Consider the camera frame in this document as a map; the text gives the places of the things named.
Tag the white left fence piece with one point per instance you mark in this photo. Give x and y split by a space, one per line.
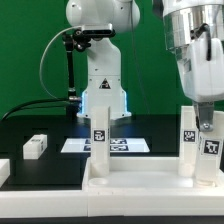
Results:
4 170

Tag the white front fence wall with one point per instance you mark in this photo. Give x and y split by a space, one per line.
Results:
146 202

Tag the black camera on stand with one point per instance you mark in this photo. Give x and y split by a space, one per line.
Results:
95 31

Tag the white desk tabletop tray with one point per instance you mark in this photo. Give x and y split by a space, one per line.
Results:
152 175

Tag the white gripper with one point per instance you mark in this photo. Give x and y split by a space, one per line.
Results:
202 80

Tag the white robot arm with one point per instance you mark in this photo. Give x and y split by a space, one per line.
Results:
194 33

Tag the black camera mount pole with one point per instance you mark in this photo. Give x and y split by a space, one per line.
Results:
74 101

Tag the AprilTag marker sheet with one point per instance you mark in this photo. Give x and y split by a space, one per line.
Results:
120 145

